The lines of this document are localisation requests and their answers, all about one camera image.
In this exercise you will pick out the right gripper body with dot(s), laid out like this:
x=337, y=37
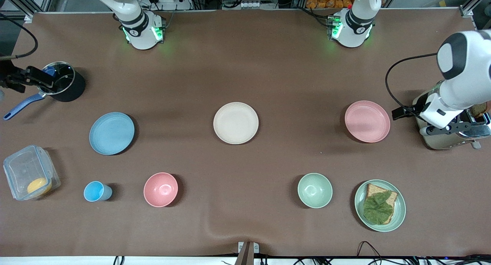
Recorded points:
x=8, y=80

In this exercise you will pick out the pink plate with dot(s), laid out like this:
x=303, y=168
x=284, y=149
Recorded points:
x=367, y=121

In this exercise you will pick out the blue plate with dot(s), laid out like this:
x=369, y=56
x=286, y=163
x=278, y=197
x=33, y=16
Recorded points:
x=112, y=134

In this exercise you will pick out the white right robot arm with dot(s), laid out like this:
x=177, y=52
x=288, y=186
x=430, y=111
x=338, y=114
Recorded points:
x=140, y=35

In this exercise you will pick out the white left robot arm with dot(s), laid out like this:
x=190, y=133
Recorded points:
x=355, y=27

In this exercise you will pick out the beige chrome toaster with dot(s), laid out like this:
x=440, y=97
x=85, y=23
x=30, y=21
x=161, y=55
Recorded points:
x=441, y=142

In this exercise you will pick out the brown toast slice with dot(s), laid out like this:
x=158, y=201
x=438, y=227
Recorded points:
x=479, y=110

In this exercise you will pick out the brown bread slice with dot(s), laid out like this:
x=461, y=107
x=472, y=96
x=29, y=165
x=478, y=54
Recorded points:
x=372, y=189

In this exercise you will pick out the clear plastic container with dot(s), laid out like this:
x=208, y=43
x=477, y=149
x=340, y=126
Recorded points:
x=23, y=167

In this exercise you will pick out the green lettuce leaf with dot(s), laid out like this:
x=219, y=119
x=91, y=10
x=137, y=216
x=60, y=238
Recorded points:
x=378, y=208

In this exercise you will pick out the green plate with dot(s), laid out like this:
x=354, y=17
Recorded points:
x=399, y=215

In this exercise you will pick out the orange round fruit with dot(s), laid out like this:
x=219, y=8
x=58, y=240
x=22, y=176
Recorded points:
x=39, y=186

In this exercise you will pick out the green bowl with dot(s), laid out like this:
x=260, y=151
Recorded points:
x=315, y=190

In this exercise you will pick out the blue cup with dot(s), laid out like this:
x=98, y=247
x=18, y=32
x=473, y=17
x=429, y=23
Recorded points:
x=96, y=191

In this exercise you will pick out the brown table mat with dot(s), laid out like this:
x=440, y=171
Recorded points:
x=268, y=65

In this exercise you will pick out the pink bowl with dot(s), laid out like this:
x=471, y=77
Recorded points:
x=160, y=190

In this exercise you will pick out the beige plate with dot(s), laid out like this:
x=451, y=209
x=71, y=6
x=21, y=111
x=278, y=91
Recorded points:
x=236, y=123

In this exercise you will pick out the white power strip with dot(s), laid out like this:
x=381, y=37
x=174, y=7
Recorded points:
x=259, y=5

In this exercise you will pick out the metal table bracket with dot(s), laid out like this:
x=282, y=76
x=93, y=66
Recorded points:
x=247, y=251

